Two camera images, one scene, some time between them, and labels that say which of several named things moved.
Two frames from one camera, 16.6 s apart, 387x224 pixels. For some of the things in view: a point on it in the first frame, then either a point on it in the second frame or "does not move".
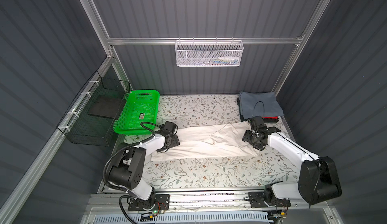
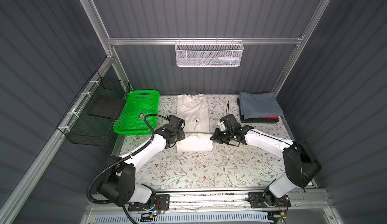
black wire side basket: (90, 120) does not move
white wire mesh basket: (208, 53) does not move
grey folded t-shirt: (264, 104) does not move
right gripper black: (246, 136) → (215, 135)
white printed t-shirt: (219, 142) → (194, 108)
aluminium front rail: (201, 201) does not move
